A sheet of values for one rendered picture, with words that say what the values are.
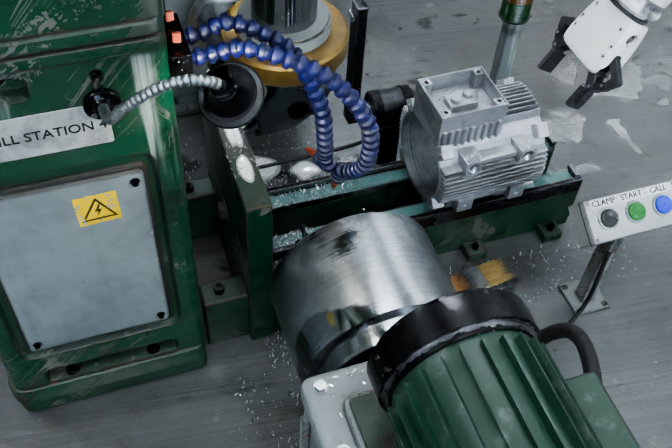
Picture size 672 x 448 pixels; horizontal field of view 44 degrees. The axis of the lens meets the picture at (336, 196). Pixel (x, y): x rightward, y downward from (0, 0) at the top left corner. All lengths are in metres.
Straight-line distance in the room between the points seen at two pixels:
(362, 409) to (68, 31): 0.52
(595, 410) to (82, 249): 0.65
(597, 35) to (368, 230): 0.48
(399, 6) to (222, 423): 1.19
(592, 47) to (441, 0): 0.90
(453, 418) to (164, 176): 0.47
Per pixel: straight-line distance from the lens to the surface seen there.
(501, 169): 1.43
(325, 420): 0.98
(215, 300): 1.35
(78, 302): 1.20
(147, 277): 1.18
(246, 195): 1.19
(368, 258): 1.10
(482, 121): 1.38
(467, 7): 2.18
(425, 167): 1.52
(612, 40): 1.32
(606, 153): 1.87
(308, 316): 1.10
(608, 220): 1.35
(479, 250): 1.58
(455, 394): 0.79
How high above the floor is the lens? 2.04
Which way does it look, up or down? 48 degrees down
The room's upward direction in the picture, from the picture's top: 4 degrees clockwise
